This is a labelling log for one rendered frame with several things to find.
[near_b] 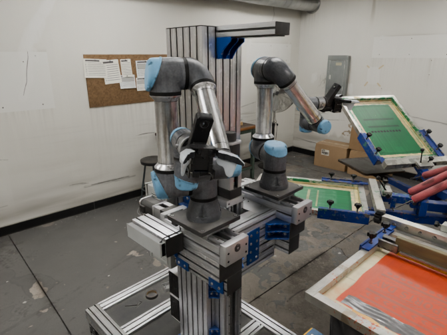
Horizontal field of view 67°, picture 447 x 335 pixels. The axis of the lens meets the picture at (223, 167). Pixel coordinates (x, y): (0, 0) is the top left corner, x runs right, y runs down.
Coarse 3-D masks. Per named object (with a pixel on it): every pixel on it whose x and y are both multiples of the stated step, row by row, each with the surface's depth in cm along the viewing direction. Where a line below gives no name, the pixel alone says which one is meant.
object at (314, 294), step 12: (360, 252) 168; (372, 252) 172; (348, 264) 158; (336, 276) 149; (312, 288) 141; (324, 288) 143; (312, 300) 138; (324, 300) 134; (336, 312) 130; (348, 312) 128; (348, 324) 127; (360, 324) 123; (372, 324) 122
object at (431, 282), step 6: (432, 276) 155; (438, 276) 155; (444, 276) 155; (426, 282) 150; (432, 282) 150; (438, 282) 150; (444, 282) 150; (432, 288) 147; (438, 288) 147; (444, 288) 147; (444, 294) 143; (396, 318) 130; (408, 324) 127; (420, 330) 124; (444, 330) 124
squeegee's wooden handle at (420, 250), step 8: (400, 240) 166; (408, 240) 165; (400, 248) 167; (408, 248) 164; (416, 248) 161; (424, 248) 159; (432, 248) 158; (416, 256) 162; (424, 256) 160; (432, 256) 157; (440, 256) 154; (440, 264) 155
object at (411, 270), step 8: (384, 256) 170; (392, 256) 170; (376, 264) 164; (384, 264) 164; (392, 264) 164; (400, 264) 164; (408, 264) 164; (416, 264) 164; (368, 272) 158; (376, 272) 158; (392, 272) 158; (400, 272) 158; (408, 272) 158; (416, 272) 158; (424, 272) 158; (360, 280) 152; (368, 280) 152; (416, 280) 152; (352, 288) 147; (360, 288) 147; (344, 296) 142; (384, 312) 133
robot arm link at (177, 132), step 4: (176, 128) 108; (180, 128) 105; (184, 128) 105; (172, 132) 107; (176, 132) 104; (180, 132) 102; (184, 132) 101; (188, 132) 100; (172, 136) 105; (176, 136) 102; (172, 140) 104; (176, 140) 100; (172, 144) 105; (176, 148) 100; (176, 152) 104; (176, 156) 104
